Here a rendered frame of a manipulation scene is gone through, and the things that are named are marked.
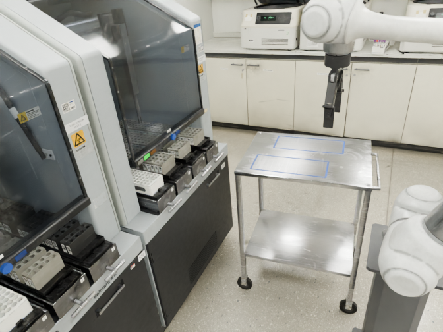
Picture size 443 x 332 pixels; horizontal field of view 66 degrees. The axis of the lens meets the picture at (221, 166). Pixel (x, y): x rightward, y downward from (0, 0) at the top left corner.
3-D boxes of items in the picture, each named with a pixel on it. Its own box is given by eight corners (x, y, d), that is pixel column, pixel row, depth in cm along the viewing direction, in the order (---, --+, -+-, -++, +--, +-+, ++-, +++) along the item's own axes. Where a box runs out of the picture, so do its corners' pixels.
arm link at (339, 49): (358, 29, 100) (356, 50, 103) (326, 29, 104) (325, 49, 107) (354, 35, 94) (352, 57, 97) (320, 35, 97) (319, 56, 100)
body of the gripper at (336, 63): (349, 56, 97) (345, 87, 102) (353, 49, 103) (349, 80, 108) (322, 55, 100) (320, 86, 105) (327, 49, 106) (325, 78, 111)
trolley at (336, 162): (236, 288, 202) (227, 170, 160) (256, 237, 239) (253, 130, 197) (357, 317, 180) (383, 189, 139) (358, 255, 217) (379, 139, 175)
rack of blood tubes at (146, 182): (100, 186, 161) (97, 174, 157) (115, 175, 168) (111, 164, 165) (152, 198, 149) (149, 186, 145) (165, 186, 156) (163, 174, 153)
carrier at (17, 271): (47, 259, 119) (41, 246, 116) (51, 260, 118) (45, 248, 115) (18, 283, 110) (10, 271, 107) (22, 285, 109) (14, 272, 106)
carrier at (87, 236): (93, 235, 128) (88, 222, 125) (97, 236, 127) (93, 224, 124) (69, 256, 119) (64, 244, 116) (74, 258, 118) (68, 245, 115)
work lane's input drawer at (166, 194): (50, 186, 177) (44, 171, 172) (70, 172, 187) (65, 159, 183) (168, 217, 147) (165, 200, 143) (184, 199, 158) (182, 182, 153)
